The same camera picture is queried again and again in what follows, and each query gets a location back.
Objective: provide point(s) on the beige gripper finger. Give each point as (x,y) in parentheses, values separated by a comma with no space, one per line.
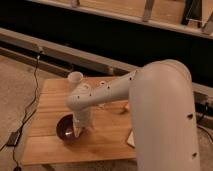
(77,130)

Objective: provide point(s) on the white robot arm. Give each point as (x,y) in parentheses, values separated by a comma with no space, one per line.
(161,99)

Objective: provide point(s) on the orange carrot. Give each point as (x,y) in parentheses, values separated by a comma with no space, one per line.
(127,107)

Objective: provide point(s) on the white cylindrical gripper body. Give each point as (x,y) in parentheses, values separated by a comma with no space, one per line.
(82,118)

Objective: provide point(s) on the black power adapter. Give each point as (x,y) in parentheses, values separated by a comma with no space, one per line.
(13,139)

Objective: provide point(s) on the beige sponge block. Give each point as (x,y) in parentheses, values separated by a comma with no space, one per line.
(130,140)

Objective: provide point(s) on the dark purple ceramic bowl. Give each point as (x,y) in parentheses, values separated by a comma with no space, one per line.
(65,129)

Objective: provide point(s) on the wooden table board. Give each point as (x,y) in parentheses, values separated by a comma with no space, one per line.
(106,140)

